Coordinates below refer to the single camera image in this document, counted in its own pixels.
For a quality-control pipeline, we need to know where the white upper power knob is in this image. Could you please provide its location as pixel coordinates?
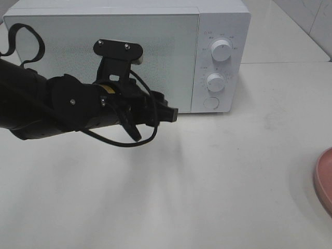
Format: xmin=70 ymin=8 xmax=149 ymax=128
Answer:
xmin=210 ymin=38 xmax=232 ymax=62

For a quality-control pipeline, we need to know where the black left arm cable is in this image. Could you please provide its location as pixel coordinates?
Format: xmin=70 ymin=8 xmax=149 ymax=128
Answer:
xmin=0 ymin=23 xmax=159 ymax=148

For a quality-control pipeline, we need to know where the white round door button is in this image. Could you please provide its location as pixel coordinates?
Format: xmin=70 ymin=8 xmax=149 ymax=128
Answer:
xmin=203 ymin=97 xmax=219 ymax=109

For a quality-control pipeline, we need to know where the white microwave oven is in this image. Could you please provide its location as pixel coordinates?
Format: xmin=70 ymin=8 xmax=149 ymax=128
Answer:
xmin=3 ymin=1 xmax=251 ymax=113

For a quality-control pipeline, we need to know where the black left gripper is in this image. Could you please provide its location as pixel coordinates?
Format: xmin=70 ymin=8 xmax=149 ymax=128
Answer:
xmin=100 ymin=77 xmax=178 ymax=127

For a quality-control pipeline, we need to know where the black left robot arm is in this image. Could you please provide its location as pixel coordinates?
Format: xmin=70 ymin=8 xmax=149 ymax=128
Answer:
xmin=1 ymin=60 xmax=178 ymax=146

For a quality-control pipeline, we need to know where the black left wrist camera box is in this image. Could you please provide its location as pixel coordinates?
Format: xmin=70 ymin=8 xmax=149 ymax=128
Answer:
xmin=93 ymin=39 xmax=143 ymax=65

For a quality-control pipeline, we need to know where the pink round plate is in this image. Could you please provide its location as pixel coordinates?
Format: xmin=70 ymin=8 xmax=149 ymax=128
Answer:
xmin=314 ymin=148 xmax=331 ymax=216

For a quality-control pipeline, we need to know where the white microwave door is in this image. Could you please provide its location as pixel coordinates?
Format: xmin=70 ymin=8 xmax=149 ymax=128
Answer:
xmin=5 ymin=15 xmax=198 ymax=113

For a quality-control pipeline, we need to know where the white timer knob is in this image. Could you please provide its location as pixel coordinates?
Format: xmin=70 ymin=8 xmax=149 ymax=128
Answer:
xmin=206 ymin=73 xmax=226 ymax=92

